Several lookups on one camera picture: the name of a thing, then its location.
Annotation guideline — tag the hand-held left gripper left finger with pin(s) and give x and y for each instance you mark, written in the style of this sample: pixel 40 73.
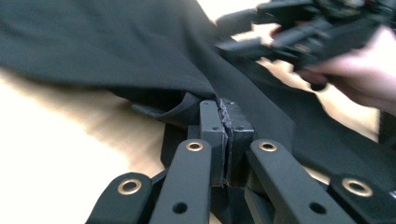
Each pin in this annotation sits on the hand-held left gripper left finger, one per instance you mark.
pixel 211 140

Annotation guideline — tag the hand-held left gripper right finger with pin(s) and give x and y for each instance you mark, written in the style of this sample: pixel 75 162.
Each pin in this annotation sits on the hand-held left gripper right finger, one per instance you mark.
pixel 239 130

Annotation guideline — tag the black pants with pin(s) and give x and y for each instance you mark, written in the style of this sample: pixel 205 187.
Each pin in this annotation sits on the black pants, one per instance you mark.
pixel 109 46

